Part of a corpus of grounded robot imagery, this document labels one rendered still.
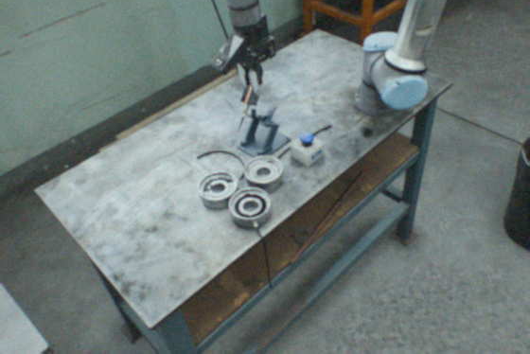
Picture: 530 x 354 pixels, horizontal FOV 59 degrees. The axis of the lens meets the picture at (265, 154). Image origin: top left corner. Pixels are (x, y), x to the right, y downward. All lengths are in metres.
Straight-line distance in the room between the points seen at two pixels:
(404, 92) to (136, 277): 0.81
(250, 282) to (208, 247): 0.27
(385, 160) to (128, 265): 0.96
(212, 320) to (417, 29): 0.92
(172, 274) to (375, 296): 1.07
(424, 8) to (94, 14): 1.85
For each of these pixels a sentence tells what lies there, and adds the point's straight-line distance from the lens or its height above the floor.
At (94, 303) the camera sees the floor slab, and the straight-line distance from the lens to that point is 2.18.
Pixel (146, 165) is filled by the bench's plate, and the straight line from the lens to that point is 1.42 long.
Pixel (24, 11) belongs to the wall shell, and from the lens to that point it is 2.54.
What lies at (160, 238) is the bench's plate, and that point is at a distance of 1.21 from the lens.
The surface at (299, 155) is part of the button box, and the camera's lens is 1.32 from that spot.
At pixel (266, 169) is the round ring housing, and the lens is 1.29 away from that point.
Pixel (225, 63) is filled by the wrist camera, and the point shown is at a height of 1.13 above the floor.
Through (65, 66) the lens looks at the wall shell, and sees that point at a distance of 2.68.
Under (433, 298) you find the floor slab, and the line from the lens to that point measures 2.05.
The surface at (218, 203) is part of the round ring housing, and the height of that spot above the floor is 0.83.
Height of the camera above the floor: 1.71
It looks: 42 degrees down
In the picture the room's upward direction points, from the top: 6 degrees counter-clockwise
